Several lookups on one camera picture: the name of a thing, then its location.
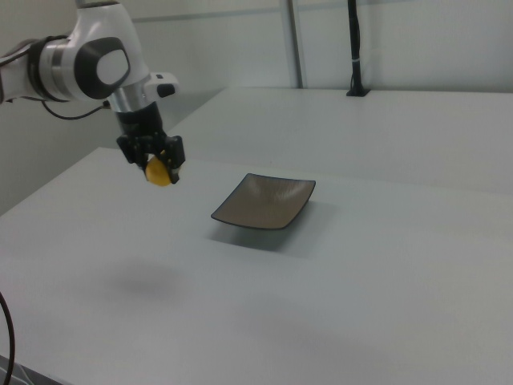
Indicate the vertical metal frame post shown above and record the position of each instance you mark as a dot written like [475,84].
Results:
[297,40]

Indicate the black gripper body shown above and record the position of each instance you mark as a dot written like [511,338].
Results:
[140,120]

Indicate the black camera stand pole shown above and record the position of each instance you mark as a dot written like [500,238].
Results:
[355,48]

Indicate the square brown ceramic plate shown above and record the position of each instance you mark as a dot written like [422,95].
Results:
[264,202]

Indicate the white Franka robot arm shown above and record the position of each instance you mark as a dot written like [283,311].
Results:
[88,60]

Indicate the yellow potato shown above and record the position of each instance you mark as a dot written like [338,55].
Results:
[156,174]

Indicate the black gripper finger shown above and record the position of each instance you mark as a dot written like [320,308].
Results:
[175,150]
[132,150]

